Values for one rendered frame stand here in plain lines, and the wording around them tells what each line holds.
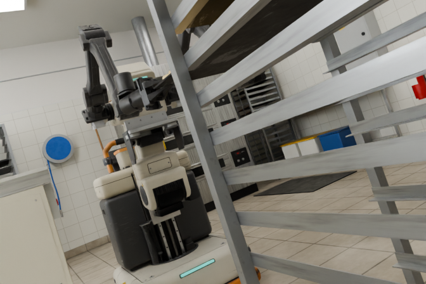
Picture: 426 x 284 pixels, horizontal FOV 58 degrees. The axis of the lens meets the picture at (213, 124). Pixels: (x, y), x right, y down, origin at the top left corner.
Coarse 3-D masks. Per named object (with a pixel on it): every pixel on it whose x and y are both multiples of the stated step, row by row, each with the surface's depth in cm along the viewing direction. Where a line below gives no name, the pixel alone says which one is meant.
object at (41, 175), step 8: (40, 168) 142; (48, 168) 144; (16, 176) 138; (24, 176) 140; (32, 176) 141; (40, 176) 142; (48, 176) 143; (0, 184) 136; (8, 184) 137; (16, 184) 138; (24, 184) 139; (32, 184) 140; (0, 192) 135; (8, 192) 136
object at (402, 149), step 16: (368, 144) 46; (384, 144) 44; (400, 144) 42; (416, 144) 40; (288, 160) 61; (304, 160) 58; (320, 160) 54; (336, 160) 52; (352, 160) 49; (368, 160) 47; (384, 160) 45; (400, 160) 43; (416, 160) 41; (224, 176) 83; (240, 176) 76; (256, 176) 71; (272, 176) 66; (288, 176) 62
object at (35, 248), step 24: (24, 192) 138; (0, 216) 133; (24, 216) 136; (48, 216) 140; (0, 240) 131; (24, 240) 134; (48, 240) 138; (0, 264) 130; (24, 264) 133; (48, 264) 136
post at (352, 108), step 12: (324, 48) 105; (336, 48) 104; (336, 72) 103; (348, 108) 103; (360, 108) 103; (348, 120) 104; (360, 120) 102; (360, 144) 103; (372, 168) 101; (372, 180) 102; (384, 180) 101; (384, 204) 101; (396, 240) 101; (408, 240) 101; (408, 252) 100; (408, 276) 100; (420, 276) 100
